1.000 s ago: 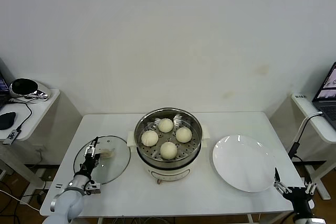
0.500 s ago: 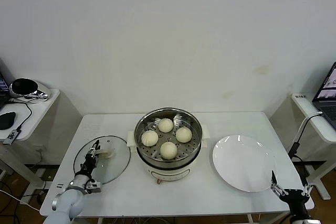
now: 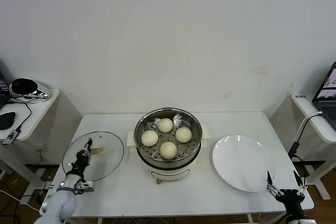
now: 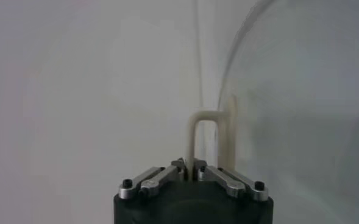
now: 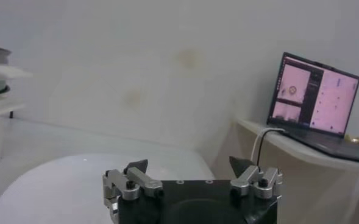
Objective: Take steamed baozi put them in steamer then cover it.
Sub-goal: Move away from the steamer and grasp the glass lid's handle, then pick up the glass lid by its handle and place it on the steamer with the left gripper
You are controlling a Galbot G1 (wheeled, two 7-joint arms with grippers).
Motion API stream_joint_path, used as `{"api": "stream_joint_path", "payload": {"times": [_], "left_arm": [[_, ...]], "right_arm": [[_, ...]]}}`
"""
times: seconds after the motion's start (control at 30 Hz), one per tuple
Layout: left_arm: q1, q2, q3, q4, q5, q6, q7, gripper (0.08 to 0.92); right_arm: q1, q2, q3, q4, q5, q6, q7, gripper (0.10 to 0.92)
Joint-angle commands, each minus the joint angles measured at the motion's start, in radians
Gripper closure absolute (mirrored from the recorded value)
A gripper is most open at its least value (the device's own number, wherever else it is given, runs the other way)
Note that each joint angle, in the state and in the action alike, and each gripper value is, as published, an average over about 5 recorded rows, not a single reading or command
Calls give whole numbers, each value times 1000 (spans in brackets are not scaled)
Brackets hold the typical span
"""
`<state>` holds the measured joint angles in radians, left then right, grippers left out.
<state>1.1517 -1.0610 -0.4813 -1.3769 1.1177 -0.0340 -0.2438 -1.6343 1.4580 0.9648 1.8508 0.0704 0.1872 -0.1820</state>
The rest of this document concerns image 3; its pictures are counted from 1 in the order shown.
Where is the black computer mouse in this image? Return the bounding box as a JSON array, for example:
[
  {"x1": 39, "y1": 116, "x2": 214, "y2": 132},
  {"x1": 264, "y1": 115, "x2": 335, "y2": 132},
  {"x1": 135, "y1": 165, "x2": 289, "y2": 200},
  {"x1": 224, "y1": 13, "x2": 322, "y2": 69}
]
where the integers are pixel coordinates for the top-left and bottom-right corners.
[{"x1": 0, "y1": 111, "x2": 17, "y2": 130}]

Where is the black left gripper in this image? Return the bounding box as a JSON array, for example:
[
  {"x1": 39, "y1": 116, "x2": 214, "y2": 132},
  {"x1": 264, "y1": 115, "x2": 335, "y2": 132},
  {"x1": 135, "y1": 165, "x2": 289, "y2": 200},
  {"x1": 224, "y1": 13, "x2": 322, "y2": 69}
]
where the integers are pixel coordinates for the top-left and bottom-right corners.
[{"x1": 70, "y1": 137, "x2": 94, "y2": 176}]

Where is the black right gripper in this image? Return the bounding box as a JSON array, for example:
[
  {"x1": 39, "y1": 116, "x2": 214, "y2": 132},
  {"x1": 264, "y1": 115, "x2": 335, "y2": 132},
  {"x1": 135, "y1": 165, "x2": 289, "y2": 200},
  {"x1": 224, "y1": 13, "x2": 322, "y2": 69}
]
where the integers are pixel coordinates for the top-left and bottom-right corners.
[{"x1": 266, "y1": 170, "x2": 308, "y2": 218}]

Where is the grey cable with black adapter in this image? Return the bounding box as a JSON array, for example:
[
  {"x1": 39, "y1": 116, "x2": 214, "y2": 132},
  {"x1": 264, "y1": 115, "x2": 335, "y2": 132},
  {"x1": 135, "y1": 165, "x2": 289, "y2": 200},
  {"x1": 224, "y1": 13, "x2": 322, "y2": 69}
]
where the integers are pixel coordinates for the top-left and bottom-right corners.
[{"x1": 288, "y1": 111, "x2": 324, "y2": 158}]

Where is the grey laptop with lit screen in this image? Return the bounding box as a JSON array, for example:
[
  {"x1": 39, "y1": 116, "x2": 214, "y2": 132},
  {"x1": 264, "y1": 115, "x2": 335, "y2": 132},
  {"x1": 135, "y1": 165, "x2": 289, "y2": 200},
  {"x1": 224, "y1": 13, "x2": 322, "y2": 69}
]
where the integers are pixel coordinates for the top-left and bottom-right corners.
[{"x1": 311, "y1": 61, "x2": 336, "y2": 130}]

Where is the white round plate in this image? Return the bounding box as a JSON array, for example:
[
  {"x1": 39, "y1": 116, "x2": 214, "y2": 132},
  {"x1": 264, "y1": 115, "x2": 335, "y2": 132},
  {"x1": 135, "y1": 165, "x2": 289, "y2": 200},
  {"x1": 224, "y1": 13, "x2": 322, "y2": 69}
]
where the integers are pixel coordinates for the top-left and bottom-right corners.
[{"x1": 212, "y1": 135, "x2": 278, "y2": 193}]

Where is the white steamed baozi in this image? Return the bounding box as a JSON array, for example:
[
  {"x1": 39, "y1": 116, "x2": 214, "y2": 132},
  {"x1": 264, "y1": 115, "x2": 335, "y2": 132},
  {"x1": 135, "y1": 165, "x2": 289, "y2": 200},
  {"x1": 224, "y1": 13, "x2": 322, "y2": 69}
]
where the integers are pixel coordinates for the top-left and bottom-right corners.
[
  {"x1": 160, "y1": 141, "x2": 178, "y2": 160},
  {"x1": 158, "y1": 118, "x2": 174, "y2": 133},
  {"x1": 175, "y1": 126, "x2": 192, "y2": 143},
  {"x1": 141, "y1": 130, "x2": 159, "y2": 147}
]

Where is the round glass pot lid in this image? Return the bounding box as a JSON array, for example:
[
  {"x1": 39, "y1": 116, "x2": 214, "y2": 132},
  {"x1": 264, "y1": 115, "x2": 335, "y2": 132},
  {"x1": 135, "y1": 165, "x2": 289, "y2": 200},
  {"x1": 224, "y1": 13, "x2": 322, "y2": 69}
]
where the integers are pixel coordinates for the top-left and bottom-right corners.
[{"x1": 62, "y1": 131, "x2": 125, "y2": 182}]

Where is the grey usb hub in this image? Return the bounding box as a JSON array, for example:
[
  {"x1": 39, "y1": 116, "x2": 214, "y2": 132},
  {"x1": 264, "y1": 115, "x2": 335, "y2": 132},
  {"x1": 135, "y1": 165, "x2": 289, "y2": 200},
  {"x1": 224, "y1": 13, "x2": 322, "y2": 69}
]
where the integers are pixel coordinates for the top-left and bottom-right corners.
[{"x1": 2, "y1": 129, "x2": 22, "y2": 145}]

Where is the perforated steel steamer basket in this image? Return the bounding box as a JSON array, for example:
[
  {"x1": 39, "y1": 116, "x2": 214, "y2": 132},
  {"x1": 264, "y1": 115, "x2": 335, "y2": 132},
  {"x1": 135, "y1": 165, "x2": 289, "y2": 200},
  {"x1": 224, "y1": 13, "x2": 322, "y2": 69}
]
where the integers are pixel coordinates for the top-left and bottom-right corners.
[{"x1": 134, "y1": 107, "x2": 204, "y2": 168}]

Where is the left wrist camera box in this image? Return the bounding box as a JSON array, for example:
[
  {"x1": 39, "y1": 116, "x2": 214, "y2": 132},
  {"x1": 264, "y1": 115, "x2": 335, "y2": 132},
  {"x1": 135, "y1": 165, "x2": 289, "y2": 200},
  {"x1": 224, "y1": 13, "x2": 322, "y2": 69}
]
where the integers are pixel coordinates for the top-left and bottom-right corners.
[{"x1": 77, "y1": 180, "x2": 95, "y2": 193}]

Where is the white side table with mouse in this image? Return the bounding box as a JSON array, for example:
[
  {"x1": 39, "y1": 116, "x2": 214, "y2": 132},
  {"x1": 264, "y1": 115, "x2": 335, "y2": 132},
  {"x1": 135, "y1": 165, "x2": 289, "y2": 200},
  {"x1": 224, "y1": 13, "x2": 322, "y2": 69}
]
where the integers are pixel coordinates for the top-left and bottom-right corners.
[{"x1": 0, "y1": 88, "x2": 82, "y2": 204}]

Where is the laptop beside chrome device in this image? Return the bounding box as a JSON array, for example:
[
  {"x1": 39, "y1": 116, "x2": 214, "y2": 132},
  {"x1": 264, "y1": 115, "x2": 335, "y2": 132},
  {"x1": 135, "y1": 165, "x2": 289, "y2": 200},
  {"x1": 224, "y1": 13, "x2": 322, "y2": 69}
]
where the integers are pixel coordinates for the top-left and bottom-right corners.
[{"x1": 0, "y1": 57, "x2": 16, "y2": 109}]

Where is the steel steamer pot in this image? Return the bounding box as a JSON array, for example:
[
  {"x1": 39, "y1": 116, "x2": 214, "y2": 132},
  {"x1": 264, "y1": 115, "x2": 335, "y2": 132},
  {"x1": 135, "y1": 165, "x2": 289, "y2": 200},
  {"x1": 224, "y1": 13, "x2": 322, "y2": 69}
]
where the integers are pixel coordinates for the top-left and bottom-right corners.
[{"x1": 127, "y1": 126, "x2": 211, "y2": 185}]

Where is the thin black desk cable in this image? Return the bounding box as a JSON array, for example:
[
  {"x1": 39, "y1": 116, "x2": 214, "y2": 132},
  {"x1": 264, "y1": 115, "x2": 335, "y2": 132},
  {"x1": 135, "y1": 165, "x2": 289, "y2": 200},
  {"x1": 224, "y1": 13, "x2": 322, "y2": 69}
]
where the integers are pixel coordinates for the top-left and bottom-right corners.
[{"x1": 7, "y1": 98, "x2": 34, "y2": 132}]

